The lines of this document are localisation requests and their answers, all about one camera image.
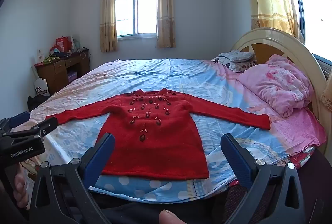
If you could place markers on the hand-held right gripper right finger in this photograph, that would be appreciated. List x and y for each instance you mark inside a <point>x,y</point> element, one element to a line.
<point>238,159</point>

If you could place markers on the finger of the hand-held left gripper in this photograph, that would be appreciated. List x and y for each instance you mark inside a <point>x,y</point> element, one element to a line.
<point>19,118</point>
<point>39,129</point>

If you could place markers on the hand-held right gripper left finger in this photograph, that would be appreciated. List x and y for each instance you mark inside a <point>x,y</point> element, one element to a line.
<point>99,159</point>

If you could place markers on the red knitted sweater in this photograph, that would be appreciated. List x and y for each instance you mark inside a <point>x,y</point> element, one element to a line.
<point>160,146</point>

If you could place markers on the person's left hand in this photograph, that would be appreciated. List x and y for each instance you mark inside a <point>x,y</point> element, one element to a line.
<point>21,187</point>

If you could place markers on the person's right hand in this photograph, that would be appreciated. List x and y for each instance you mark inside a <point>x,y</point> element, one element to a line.
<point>170,217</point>

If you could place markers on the black bag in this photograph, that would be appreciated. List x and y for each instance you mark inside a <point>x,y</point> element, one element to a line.
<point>37,102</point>

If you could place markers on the white paper bag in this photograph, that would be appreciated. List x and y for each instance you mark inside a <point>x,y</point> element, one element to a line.
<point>41,87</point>

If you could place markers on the brown wooden desk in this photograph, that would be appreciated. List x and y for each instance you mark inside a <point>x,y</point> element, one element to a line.
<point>55,76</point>

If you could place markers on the purple box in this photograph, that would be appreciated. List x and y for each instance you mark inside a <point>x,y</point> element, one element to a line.
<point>72,76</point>

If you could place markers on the red floral blanket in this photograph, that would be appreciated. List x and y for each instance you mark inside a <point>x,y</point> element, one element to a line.
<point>303,159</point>

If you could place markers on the white printed card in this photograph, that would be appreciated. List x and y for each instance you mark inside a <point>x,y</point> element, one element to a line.
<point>40,56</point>

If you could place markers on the pink towel blanket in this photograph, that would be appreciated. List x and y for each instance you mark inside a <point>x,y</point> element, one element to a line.
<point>298,130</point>

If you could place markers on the green cloth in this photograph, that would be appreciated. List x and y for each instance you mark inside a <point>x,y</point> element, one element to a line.
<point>51,59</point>

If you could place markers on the pink floral quilt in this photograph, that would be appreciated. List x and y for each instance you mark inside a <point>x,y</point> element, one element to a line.
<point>280,83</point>

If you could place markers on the pale green packet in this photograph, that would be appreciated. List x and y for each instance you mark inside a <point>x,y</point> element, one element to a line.
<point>77,43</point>

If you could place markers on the blue pink printed bed sheet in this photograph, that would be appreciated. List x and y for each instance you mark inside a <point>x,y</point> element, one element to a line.
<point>181,76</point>

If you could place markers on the grey floral pillow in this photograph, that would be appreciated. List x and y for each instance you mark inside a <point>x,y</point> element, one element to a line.
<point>238,55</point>

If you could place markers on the cream wooden headboard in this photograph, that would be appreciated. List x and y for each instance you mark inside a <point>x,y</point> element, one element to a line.
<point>272,34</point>

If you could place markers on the beige patterned curtain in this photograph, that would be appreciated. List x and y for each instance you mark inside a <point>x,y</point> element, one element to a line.
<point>108,11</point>
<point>166,5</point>

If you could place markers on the white framed window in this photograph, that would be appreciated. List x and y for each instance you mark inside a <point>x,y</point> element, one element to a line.
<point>136,13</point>

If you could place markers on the large side window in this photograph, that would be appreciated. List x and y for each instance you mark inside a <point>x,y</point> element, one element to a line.
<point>316,18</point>

